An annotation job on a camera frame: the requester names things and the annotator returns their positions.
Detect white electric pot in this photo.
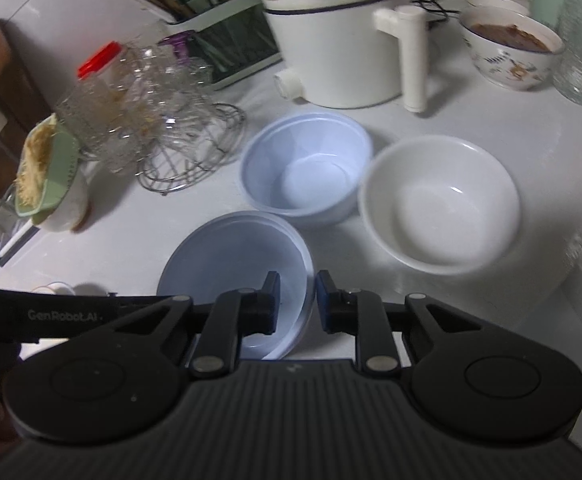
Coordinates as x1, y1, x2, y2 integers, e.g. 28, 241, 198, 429
248, 0, 429, 113

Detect white shallow bowl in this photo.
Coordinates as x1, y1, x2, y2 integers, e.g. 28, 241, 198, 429
464, 0, 529, 18

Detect white footed bowl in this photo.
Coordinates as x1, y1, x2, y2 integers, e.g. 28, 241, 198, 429
36, 170, 92, 233

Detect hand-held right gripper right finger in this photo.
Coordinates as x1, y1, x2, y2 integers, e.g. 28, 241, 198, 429
315, 270, 494, 380

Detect green colander basket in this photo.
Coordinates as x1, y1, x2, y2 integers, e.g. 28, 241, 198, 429
13, 112, 82, 222

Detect patterned bowl brown food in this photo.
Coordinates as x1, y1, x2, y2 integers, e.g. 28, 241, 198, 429
458, 7, 567, 92

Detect green chopstick holder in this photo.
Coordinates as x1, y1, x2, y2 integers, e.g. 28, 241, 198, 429
158, 0, 284, 92

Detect dried noodles bundle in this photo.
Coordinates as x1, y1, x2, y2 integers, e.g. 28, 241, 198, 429
16, 122, 56, 208

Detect white drip tray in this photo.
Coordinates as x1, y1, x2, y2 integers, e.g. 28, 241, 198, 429
0, 220, 42, 267

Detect wire cup rack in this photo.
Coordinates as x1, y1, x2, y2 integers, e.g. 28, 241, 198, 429
136, 102, 247, 195

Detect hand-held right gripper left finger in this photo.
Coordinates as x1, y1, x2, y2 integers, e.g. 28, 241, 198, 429
98, 271, 283, 380

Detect purple plastic item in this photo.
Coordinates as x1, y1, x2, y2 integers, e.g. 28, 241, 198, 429
158, 30, 197, 61

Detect clear jar red lid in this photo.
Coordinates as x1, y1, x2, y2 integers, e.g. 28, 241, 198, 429
53, 42, 136, 161

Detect wooden cutting board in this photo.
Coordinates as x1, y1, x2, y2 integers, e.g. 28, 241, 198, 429
0, 19, 54, 216

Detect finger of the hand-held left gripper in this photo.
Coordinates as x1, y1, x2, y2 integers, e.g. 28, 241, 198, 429
118, 295, 173, 324

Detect plain white bowl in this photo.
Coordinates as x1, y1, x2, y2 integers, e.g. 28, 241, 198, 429
358, 135, 521, 275

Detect light blue bowl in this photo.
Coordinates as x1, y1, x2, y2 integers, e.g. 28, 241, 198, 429
157, 211, 316, 361
239, 112, 374, 228

